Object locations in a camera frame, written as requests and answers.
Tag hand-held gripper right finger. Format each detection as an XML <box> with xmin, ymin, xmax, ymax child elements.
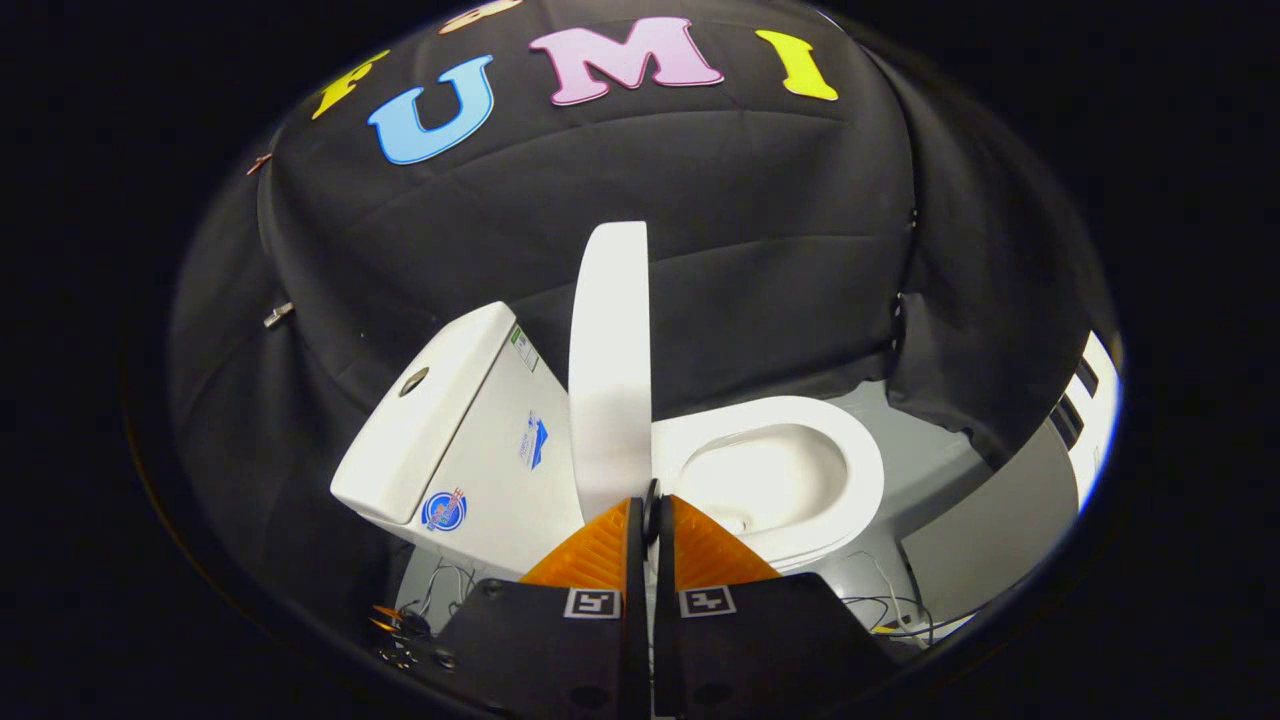
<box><xmin>652</xmin><ymin>493</ymin><xmax>901</xmax><ymax>720</ymax></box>

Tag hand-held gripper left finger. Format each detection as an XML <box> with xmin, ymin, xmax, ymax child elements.
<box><xmin>420</xmin><ymin>495</ymin><xmax>653</xmax><ymax>720</ymax></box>

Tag white toilet lid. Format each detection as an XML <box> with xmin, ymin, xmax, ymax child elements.
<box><xmin>568</xmin><ymin>221</ymin><xmax>654</xmax><ymax>523</ymax></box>

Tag white toilet bowl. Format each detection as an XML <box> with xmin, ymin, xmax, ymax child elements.
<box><xmin>650</xmin><ymin>396</ymin><xmax>886</xmax><ymax>576</ymax></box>

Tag white toilet tank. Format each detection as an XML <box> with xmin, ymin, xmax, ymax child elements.
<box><xmin>330</xmin><ymin>302</ymin><xmax>586</xmax><ymax>579</ymax></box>

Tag grey cabinet with white top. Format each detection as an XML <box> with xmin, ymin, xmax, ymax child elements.
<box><xmin>900</xmin><ymin>330</ymin><xmax>1123</xmax><ymax>621</ymax></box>

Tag black backdrop cloth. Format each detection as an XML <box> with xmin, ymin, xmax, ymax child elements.
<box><xmin>165</xmin><ymin>0</ymin><xmax>1119</xmax><ymax>621</ymax></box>

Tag cable tangle with small devices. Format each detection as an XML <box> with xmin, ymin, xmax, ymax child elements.
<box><xmin>372</xmin><ymin>560</ymin><xmax>481</xmax><ymax>671</ymax></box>

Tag thin loose cables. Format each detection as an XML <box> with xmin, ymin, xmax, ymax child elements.
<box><xmin>840</xmin><ymin>550</ymin><xmax>981</xmax><ymax>641</ymax></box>

